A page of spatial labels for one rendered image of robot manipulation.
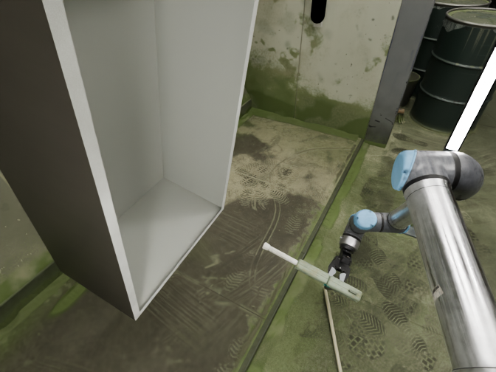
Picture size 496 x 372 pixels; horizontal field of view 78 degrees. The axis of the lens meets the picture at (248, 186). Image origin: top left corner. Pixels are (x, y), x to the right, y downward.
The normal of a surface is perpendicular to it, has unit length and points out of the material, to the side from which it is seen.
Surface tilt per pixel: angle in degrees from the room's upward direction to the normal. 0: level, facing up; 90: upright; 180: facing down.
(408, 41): 90
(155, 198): 12
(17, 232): 57
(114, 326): 0
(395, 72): 90
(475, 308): 19
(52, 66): 90
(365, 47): 90
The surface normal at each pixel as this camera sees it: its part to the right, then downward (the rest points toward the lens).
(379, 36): -0.50, 0.58
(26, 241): 0.72, -0.15
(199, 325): -0.02, -0.75
